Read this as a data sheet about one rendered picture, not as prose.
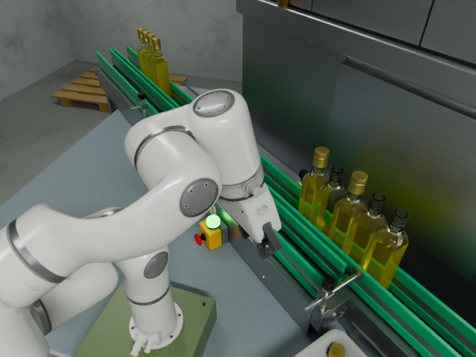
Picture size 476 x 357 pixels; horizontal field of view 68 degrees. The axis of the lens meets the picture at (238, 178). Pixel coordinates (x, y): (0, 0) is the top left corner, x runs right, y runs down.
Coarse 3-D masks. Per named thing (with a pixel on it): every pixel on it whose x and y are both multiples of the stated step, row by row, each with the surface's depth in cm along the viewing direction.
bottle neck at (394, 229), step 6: (396, 210) 72; (402, 210) 72; (396, 216) 71; (402, 216) 73; (408, 216) 71; (390, 222) 73; (396, 222) 71; (402, 222) 71; (390, 228) 73; (396, 228) 72; (402, 228) 72; (396, 234) 73
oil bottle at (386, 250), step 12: (384, 228) 75; (372, 240) 77; (384, 240) 74; (396, 240) 73; (408, 240) 75; (372, 252) 78; (384, 252) 75; (396, 252) 74; (372, 264) 80; (384, 264) 77; (396, 264) 79; (372, 276) 81; (384, 276) 79
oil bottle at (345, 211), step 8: (344, 200) 82; (360, 200) 82; (336, 208) 84; (344, 208) 82; (352, 208) 81; (360, 208) 81; (336, 216) 85; (344, 216) 83; (352, 216) 81; (336, 224) 86; (344, 224) 84; (352, 224) 82; (336, 232) 87; (344, 232) 85; (336, 240) 88; (344, 240) 86; (344, 248) 88
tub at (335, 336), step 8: (328, 336) 83; (336, 336) 84; (344, 336) 83; (312, 344) 81; (320, 344) 82; (328, 344) 84; (344, 344) 83; (352, 344) 81; (304, 352) 80; (312, 352) 81; (320, 352) 84; (328, 352) 87; (352, 352) 81; (360, 352) 80
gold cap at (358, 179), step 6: (354, 174) 78; (360, 174) 78; (366, 174) 78; (354, 180) 77; (360, 180) 77; (366, 180) 77; (348, 186) 80; (354, 186) 78; (360, 186) 78; (354, 192) 79; (360, 192) 79
